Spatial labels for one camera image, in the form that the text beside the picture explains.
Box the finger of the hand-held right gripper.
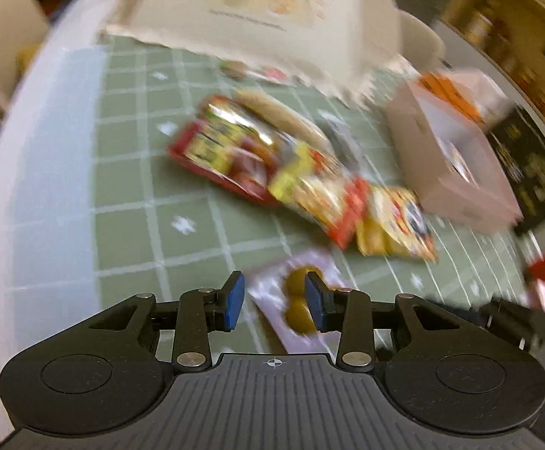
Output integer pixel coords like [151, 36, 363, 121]
[425, 296, 491, 326]

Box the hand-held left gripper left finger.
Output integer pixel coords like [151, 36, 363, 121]
[87, 271, 246, 372]

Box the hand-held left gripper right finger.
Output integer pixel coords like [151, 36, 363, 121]
[304, 272, 462, 372]

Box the purple snack packet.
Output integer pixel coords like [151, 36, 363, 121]
[248, 249, 353, 353]

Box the pink cardboard box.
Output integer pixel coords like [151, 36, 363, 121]
[386, 70, 524, 235]

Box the red snack packet yellow label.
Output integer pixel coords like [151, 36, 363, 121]
[168, 96, 280, 208]

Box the yellow cartoon snack packet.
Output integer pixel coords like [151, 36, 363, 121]
[356, 185, 438, 263]

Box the yellow and red snack packet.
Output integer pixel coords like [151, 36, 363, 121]
[268, 141, 373, 250]

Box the green checked tablecloth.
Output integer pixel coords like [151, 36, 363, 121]
[7, 35, 536, 357]

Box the black printed box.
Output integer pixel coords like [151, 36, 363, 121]
[486, 105, 545, 236]

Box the grey snack packet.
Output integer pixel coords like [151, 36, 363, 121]
[323, 116, 363, 170]

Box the beige long snack packet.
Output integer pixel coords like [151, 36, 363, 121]
[234, 89, 334, 155]

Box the orange snack packet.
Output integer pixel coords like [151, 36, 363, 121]
[418, 71, 484, 123]

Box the small red white packet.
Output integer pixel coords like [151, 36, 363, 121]
[220, 60, 293, 86]

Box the beige chair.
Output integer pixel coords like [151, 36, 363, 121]
[0, 0, 50, 114]
[397, 9, 447, 72]

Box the cream printed food cover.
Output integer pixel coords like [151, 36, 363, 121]
[99, 0, 402, 104]

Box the wooden shelf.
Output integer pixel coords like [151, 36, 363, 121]
[441, 0, 545, 146]

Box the yellow seat cushion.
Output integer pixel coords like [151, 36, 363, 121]
[16, 44, 39, 72]

